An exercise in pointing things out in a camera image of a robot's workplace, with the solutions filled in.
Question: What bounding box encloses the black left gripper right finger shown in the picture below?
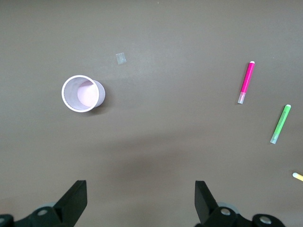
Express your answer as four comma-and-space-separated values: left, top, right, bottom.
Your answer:
195, 181, 252, 227

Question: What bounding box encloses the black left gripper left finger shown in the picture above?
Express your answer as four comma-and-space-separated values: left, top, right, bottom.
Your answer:
14, 180, 88, 227

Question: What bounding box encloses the pink marker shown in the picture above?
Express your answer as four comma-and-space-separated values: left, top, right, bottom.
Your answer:
237, 61, 256, 105

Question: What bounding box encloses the green marker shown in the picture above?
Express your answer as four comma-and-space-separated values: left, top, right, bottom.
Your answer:
269, 104, 292, 145

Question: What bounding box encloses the pink plastic cup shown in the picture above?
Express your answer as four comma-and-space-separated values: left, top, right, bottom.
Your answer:
61, 75, 107, 113

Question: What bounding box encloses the small clear tape piece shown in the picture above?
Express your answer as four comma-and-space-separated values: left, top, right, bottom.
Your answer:
116, 52, 127, 65

